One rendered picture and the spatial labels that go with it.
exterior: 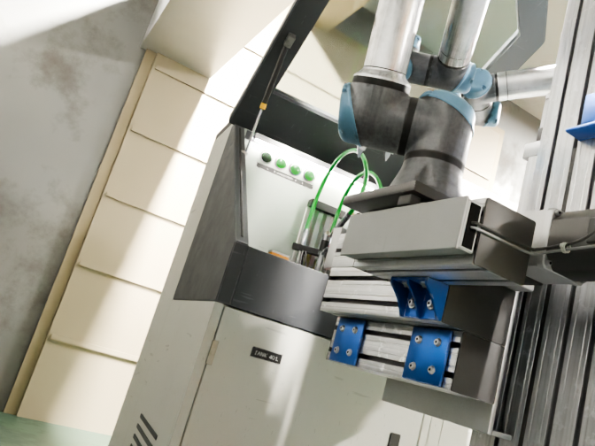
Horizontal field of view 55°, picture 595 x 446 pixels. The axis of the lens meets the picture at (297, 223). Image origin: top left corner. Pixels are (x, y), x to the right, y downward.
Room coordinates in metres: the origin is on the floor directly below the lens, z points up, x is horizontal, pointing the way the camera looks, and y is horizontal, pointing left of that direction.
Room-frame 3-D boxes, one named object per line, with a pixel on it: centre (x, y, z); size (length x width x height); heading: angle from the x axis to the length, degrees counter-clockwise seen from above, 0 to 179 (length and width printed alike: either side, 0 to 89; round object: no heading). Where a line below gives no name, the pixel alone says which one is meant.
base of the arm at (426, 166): (1.04, -0.22, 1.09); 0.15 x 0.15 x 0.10
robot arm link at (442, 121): (1.04, -0.21, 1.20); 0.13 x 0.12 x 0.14; 80
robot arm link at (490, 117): (1.49, -0.41, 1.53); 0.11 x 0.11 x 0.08; 66
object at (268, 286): (1.58, -0.18, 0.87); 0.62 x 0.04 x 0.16; 110
